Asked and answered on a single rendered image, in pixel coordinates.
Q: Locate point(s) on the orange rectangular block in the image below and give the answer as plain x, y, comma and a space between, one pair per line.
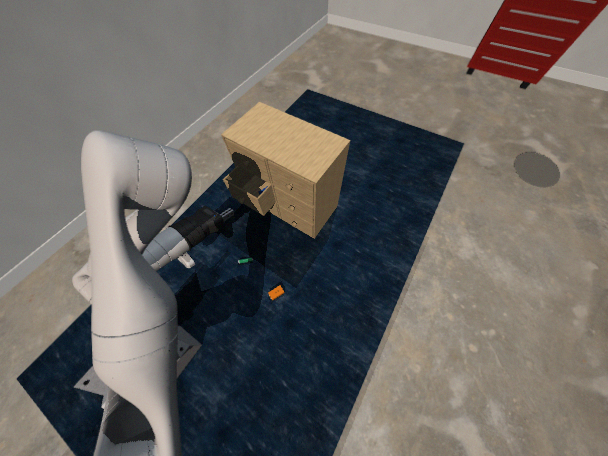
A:
278, 291

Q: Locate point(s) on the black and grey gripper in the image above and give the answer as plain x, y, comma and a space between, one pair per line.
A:
179, 238

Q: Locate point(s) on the small wooden chest of drawers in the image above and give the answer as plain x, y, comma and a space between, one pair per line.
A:
302, 148

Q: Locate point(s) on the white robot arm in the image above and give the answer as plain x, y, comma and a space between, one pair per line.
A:
134, 311

